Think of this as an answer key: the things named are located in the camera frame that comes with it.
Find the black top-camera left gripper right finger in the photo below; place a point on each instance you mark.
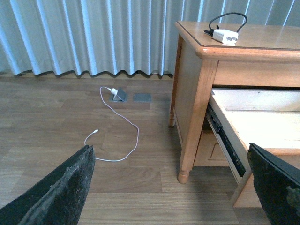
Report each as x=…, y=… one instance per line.
x=277, y=185

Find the black top-camera left gripper left finger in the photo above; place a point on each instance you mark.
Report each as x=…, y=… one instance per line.
x=57, y=199

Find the wooden drawer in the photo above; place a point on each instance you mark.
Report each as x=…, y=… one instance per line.
x=209, y=152
x=267, y=118

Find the white charger with black cable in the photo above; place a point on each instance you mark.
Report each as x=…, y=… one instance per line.
x=224, y=36

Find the open grey floor socket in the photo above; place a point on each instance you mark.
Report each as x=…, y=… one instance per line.
x=120, y=97

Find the light wooden nightstand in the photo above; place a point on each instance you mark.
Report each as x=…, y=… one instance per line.
x=264, y=56

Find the closed grey floor socket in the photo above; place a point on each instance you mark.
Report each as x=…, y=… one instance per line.
x=142, y=97

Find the pale pleated curtain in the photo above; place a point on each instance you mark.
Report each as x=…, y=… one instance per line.
x=113, y=35

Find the white wall plug adapter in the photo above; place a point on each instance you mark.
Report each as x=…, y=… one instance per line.
x=113, y=91

